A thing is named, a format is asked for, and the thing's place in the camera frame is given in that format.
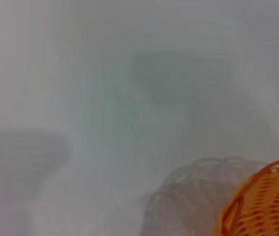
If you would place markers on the orange woven plastic basket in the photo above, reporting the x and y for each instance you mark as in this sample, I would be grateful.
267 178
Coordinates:
269 204

